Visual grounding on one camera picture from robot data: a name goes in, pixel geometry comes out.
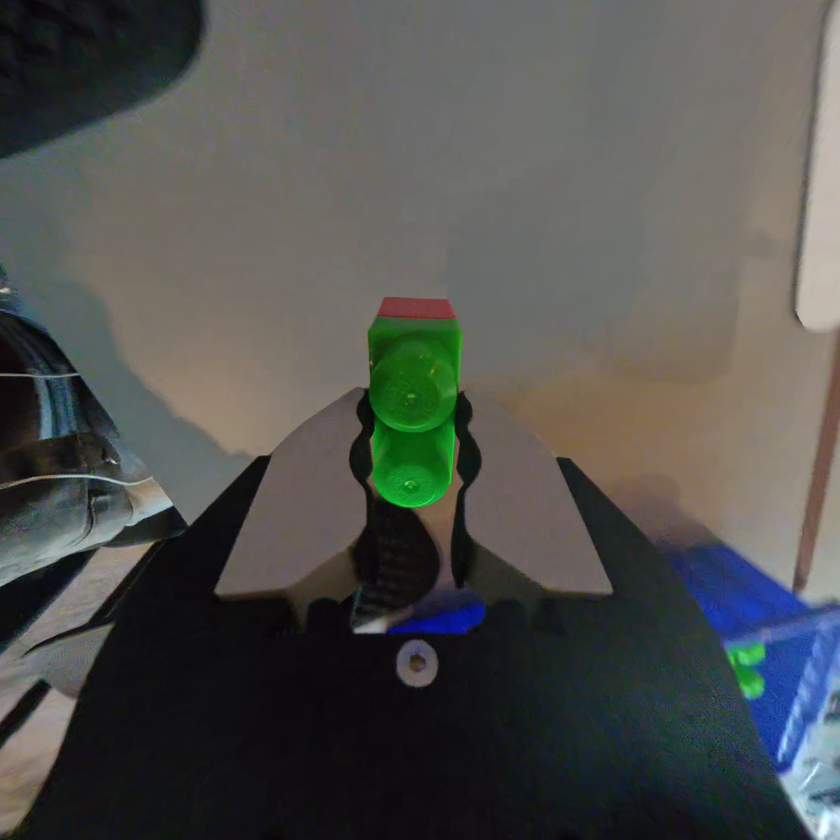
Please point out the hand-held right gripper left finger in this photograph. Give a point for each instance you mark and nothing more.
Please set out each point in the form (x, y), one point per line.
(295, 525)

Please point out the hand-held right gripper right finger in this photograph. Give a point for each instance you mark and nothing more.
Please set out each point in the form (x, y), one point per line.
(538, 525)

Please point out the blue plastic bin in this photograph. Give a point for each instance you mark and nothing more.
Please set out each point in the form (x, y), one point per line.
(715, 591)

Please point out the red building block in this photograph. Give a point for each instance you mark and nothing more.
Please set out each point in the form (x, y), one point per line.
(415, 310)

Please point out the person's leg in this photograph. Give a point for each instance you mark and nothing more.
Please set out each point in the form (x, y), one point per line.
(46, 525)

